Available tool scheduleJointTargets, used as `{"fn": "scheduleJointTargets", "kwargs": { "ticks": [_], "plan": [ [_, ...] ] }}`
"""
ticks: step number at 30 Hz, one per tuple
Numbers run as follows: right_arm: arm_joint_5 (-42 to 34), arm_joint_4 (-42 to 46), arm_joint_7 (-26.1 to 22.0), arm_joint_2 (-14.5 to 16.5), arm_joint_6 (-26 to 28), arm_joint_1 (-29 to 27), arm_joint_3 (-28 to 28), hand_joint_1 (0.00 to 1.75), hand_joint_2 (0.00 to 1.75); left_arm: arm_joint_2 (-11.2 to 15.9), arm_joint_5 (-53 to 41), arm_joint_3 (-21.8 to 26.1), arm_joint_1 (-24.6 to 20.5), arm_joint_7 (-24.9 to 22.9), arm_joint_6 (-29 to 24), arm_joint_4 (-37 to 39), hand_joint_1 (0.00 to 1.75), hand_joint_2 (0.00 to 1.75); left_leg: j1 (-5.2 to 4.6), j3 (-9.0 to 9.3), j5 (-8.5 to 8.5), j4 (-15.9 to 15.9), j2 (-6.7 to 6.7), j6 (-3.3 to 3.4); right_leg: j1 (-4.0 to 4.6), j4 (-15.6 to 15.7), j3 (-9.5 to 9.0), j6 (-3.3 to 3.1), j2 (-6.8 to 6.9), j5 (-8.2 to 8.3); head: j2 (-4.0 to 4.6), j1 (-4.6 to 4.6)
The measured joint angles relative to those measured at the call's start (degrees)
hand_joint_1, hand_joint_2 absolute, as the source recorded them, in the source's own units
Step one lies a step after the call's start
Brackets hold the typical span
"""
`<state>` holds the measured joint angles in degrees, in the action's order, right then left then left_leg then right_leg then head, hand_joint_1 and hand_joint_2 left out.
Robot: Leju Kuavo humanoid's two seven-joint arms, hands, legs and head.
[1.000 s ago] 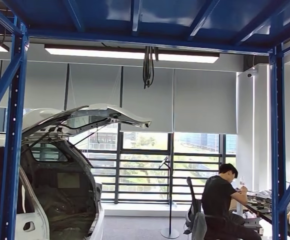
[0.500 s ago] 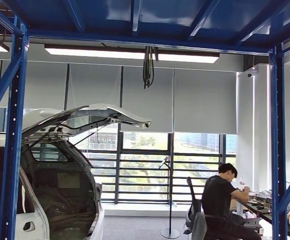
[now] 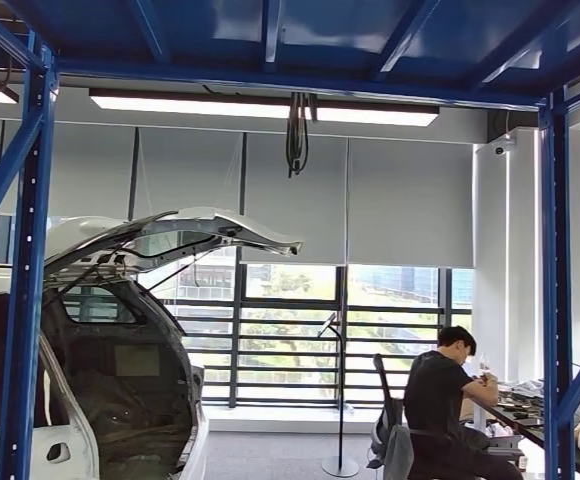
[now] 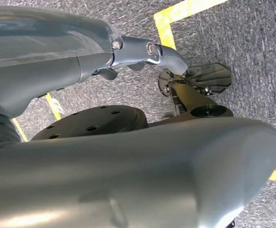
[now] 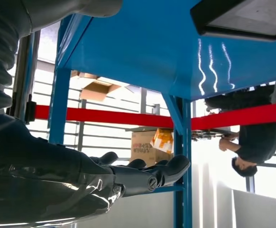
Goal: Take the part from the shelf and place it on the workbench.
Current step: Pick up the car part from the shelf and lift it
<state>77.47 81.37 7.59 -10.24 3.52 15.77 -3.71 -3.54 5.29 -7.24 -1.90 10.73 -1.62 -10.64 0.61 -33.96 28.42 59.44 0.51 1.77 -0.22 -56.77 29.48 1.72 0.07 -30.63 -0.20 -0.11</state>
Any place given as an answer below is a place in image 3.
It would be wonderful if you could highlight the pale grey roller blind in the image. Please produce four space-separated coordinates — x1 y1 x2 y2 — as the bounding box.
0 122 136 220
242 134 350 266
134 127 245 220
348 137 475 270

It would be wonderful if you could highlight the hanging black cable bundle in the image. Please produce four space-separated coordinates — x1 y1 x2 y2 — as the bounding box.
285 91 319 179

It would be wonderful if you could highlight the blue steel shelf rack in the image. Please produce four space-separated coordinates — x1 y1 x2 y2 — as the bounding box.
0 0 580 480

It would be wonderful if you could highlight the long ceiling light bar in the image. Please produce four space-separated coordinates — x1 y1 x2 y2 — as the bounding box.
88 87 441 128

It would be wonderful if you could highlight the black office chair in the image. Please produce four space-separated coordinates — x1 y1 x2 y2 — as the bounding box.
367 352 405 465

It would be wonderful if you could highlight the dark railed window frame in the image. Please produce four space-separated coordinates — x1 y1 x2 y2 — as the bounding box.
159 263 475 409

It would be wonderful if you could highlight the white car body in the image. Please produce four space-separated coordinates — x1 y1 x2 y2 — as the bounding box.
0 206 305 480

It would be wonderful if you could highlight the pile of small parts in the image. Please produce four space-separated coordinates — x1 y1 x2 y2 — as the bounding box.
497 379 546 409

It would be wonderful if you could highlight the black floor stand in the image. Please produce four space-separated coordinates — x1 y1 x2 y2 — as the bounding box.
317 312 360 480

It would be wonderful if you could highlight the white security camera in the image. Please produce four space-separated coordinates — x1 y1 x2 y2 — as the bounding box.
489 135 517 158

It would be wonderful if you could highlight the grey jacket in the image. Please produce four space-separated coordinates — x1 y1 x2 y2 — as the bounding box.
382 423 416 480

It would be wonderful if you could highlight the person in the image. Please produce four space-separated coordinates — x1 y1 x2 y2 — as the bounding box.
402 325 523 480

